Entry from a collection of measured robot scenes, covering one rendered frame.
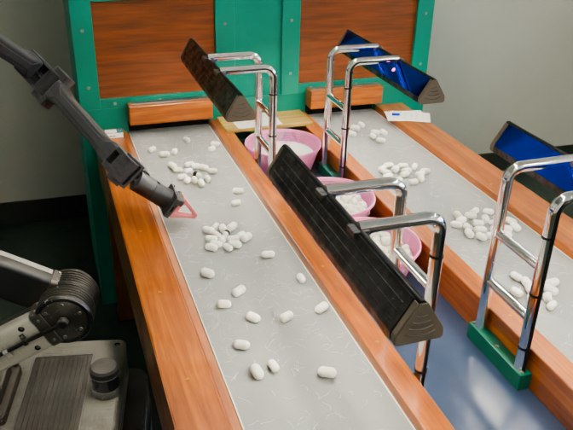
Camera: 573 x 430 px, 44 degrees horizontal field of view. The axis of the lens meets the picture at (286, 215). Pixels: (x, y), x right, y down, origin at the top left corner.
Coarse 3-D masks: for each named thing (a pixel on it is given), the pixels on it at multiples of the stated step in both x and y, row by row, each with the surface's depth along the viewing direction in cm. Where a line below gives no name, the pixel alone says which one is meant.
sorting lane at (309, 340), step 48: (144, 144) 248; (192, 144) 249; (192, 192) 215; (192, 240) 189; (192, 288) 168; (288, 288) 169; (240, 336) 152; (288, 336) 153; (336, 336) 153; (240, 384) 139; (288, 384) 139; (336, 384) 139; (384, 384) 139
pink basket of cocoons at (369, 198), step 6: (324, 180) 220; (330, 180) 220; (336, 180) 220; (342, 180) 219; (348, 180) 218; (372, 192) 211; (366, 198) 213; (372, 198) 210; (372, 204) 204; (366, 210) 200; (354, 216) 198; (360, 216) 201; (366, 216) 204
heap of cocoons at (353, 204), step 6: (336, 198) 213; (342, 198) 213; (348, 198) 213; (354, 198) 213; (360, 198) 214; (342, 204) 210; (348, 204) 209; (354, 204) 211; (360, 204) 211; (366, 204) 210; (348, 210) 207; (354, 210) 206; (360, 210) 207
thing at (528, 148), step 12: (504, 132) 167; (516, 132) 164; (528, 132) 161; (492, 144) 169; (504, 144) 165; (516, 144) 162; (528, 144) 159; (540, 144) 156; (504, 156) 165; (516, 156) 161; (528, 156) 158; (540, 156) 155; (552, 168) 151; (564, 168) 149; (540, 180) 153; (552, 180) 150; (564, 180) 147
